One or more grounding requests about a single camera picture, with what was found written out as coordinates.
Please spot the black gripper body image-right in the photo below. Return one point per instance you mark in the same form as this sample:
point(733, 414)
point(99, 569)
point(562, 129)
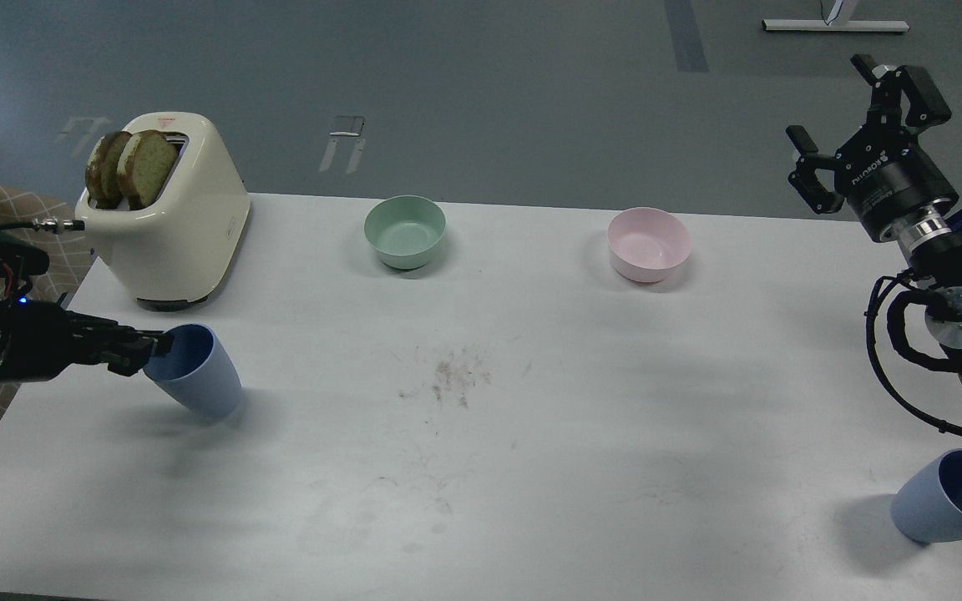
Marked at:
point(886, 176)

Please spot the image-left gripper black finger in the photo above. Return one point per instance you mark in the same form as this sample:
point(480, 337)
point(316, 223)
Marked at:
point(126, 365)
point(93, 338)

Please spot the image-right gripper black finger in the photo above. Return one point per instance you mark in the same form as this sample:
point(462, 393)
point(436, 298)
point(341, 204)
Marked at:
point(902, 97)
point(804, 176)

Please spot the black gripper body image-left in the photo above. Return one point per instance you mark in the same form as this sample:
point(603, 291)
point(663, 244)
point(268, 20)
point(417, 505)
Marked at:
point(45, 339)

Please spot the blue cup image-left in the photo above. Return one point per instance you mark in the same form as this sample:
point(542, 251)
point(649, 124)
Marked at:
point(197, 372)

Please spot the blue cup image-right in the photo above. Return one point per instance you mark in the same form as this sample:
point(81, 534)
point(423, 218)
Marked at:
point(928, 508)

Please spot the cream white toaster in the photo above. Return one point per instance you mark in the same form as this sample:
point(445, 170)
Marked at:
point(176, 252)

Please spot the white desk foot bar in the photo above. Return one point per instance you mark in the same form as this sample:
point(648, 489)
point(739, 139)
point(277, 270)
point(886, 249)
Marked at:
point(818, 25)

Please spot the toast slice left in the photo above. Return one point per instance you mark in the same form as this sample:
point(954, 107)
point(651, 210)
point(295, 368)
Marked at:
point(101, 179)

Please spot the toast slice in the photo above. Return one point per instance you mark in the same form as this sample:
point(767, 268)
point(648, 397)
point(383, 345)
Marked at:
point(144, 166)
point(101, 179)

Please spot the pink bowl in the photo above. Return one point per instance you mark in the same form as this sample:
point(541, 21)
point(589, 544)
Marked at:
point(647, 245)

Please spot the toast slice right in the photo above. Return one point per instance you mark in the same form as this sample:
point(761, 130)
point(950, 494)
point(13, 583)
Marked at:
point(144, 166)

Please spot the green bowl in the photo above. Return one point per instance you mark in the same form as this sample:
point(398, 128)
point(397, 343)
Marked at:
point(406, 232)

